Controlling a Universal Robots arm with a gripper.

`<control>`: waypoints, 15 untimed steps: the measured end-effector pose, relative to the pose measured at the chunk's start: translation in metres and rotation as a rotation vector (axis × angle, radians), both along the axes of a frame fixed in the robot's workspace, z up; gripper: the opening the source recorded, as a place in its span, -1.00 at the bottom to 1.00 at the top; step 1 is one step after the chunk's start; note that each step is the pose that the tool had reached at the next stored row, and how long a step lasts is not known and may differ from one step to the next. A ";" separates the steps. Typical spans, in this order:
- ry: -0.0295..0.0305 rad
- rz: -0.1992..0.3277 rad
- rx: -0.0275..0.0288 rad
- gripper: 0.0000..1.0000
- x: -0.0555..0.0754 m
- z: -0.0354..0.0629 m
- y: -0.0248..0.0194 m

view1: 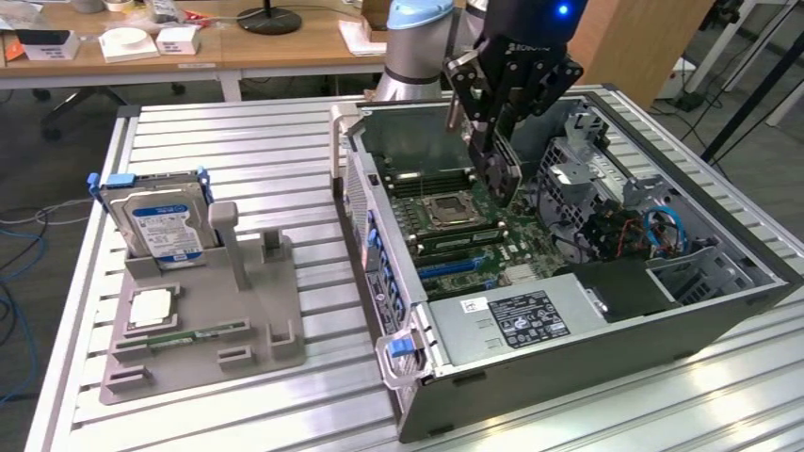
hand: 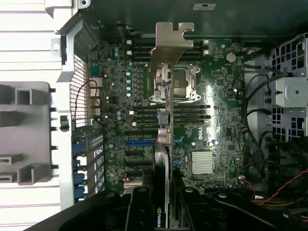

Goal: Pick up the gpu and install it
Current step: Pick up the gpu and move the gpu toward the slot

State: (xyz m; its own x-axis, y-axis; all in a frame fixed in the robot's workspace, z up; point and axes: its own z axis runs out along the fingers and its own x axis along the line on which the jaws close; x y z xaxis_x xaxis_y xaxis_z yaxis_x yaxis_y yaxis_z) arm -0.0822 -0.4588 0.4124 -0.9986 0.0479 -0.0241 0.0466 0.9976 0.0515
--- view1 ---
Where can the grey cup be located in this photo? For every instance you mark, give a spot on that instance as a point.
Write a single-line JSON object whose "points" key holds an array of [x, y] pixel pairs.
{"points": [[87, 5]]}

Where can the wooden desk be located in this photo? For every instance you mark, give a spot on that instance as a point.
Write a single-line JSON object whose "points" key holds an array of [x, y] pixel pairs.
{"points": [[251, 52]]}

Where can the grey plastic parts rack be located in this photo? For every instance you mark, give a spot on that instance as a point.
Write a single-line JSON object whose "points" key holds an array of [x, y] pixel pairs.
{"points": [[188, 376]]}

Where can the CPU socket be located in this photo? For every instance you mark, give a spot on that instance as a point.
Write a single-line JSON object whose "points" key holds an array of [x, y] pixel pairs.
{"points": [[450, 209]]}

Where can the black power adapter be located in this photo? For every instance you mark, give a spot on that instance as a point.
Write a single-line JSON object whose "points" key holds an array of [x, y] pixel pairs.
{"points": [[691, 101]]}

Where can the green RAM stick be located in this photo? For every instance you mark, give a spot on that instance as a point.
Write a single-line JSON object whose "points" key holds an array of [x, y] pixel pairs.
{"points": [[198, 334]]}

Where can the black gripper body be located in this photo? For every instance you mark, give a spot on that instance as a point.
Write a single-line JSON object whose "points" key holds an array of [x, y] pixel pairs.
{"points": [[534, 33]]}

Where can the blue expansion slot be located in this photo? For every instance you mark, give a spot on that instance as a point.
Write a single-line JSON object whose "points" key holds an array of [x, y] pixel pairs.
{"points": [[452, 268]]}

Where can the grey metal disk bay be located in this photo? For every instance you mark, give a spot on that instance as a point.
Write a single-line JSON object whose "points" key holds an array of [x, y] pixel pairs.
{"points": [[710, 278]]}

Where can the black RAM slot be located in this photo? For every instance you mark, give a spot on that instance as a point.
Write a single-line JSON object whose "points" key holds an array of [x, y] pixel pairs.
{"points": [[434, 188], [434, 178]]}

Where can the silver chipset heatsink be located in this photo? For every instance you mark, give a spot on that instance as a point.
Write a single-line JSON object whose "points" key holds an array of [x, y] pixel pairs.
{"points": [[518, 274]]}

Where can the white box with black top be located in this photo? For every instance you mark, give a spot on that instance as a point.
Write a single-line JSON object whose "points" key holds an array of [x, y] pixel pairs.
{"points": [[47, 47]]}

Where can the white box with round dish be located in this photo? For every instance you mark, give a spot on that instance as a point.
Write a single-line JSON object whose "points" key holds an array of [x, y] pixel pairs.
{"points": [[128, 44]]}

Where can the white desk frame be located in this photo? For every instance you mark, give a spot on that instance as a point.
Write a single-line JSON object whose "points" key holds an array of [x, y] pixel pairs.
{"points": [[735, 47]]}

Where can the black office chair base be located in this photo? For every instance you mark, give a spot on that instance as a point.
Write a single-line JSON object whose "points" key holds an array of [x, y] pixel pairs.
{"points": [[70, 101]]}

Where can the wooden cabinet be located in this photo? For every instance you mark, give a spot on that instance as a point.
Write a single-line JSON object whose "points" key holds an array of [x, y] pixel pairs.
{"points": [[647, 47]]}

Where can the black slanted stand pole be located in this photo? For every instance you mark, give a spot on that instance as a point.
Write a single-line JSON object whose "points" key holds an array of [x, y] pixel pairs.
{"points": [[754, 94]]}

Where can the silver CPU chip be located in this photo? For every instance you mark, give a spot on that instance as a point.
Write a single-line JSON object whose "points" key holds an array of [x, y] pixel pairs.
{"points": [[151, 308]]}

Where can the silver metal drive cage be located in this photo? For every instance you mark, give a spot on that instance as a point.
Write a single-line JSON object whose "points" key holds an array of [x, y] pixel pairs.
{"points": [[578, 179]]}

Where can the small white labelled box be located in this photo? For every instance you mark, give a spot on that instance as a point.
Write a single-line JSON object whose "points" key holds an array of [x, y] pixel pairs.
{"points": [[178, 41]]}

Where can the grey power supply unit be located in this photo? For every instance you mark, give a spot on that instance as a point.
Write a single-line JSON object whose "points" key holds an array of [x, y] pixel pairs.
{"points": [[459, 329]]}

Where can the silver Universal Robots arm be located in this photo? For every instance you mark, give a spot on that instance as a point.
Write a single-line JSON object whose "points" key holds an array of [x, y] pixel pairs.
{"points": [[408, 52]]}

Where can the orange box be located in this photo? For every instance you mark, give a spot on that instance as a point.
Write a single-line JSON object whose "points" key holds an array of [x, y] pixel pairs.
{"points": [[12, 49]]}

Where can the black round lamp base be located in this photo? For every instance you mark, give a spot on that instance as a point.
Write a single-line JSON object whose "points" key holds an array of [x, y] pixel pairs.
{"points": [[270, 22]]}

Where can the green motherboard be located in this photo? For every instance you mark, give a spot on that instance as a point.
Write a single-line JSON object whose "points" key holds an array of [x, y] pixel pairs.
{"points": [[522, 240]]}

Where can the open dark grey PC case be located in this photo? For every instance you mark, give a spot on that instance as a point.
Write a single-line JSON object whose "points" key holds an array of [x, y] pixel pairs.
{"points": [[566, 376]]}

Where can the white paper leaflets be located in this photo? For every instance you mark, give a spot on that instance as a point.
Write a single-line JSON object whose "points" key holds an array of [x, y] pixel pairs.
{"points": [[362, 40]]}

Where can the red packet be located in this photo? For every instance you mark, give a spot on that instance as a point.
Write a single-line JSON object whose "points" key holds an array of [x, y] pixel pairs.
{"points": [[198, 18]]}

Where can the clear plastic bag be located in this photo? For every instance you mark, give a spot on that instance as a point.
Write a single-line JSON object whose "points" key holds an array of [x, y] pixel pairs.
{"points": [[164, 10]]}

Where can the hard disk in blue caddy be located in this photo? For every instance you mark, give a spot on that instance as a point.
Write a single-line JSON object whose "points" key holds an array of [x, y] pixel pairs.
{"points": [[160, 226]]}

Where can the blue case latch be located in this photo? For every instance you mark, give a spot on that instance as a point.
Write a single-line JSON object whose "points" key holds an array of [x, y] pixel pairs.
{"points": [[402, 348]]}

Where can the graphics card with metal bracket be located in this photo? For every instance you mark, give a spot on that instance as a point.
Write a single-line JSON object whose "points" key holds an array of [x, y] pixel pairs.
{"points": [[502, 176]]}

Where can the brown cardboard box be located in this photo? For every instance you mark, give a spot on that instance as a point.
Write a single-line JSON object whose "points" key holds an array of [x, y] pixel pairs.
{"points": [[375, 16]]}

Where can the installed black RAM stick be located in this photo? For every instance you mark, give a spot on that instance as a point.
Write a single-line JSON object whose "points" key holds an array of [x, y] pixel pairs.
{"points": [[464, 238]]}

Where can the tape roll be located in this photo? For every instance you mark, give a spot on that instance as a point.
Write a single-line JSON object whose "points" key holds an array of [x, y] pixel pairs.
{"points": [[118, 5]]}

